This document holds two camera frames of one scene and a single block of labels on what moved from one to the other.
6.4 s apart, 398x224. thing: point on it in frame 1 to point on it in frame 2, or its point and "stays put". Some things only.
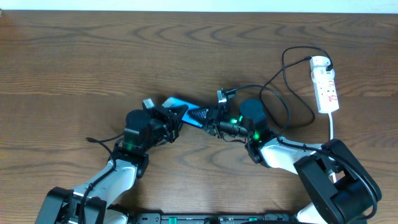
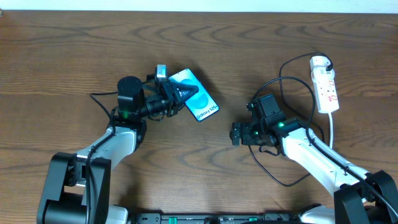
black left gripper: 170,121 to 170,97
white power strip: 325,89 stays put
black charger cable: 292,88 to 297,109
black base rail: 215,218 stays put
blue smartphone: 186,117 to 203,105
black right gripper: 213,117 to 237,134
